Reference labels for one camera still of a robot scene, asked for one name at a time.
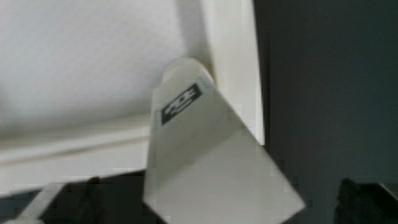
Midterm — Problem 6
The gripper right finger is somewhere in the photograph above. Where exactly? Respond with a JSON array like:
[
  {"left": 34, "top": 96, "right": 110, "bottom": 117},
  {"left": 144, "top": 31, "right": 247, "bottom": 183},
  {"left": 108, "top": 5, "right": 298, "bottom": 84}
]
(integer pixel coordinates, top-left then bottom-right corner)
[{"left": 336, "top": 178, "right": 398, "bottom": 224}]

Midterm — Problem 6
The white desk tabletop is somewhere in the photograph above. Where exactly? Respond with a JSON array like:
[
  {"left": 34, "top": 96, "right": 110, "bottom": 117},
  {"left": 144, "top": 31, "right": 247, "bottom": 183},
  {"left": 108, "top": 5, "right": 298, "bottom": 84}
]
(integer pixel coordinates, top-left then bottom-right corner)
[{"left": 0, "top": 0, "right": 265, "bottom": 198}]

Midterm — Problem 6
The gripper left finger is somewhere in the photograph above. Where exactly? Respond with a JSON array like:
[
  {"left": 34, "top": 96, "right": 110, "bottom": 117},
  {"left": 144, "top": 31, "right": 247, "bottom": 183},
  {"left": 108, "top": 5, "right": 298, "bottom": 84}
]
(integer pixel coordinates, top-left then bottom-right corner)
[{"left": 7, "top": 175, "right": 149, "bottom": 224}]

